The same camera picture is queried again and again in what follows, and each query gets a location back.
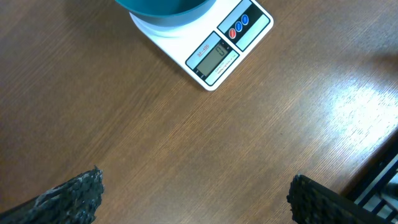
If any teal plastic bowl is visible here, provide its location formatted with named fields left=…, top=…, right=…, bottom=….
left=116, top=0, right=216, bottom=27

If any white digital kitchen scale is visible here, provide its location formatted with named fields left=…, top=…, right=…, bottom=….
left=131, top=0, right=274, bottom=91

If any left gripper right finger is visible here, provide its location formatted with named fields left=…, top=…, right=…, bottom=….
left=287, top=175, right=389, bottom=224

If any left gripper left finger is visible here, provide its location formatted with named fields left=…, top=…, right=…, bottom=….
left=1, top=167, right=104, bottom=224

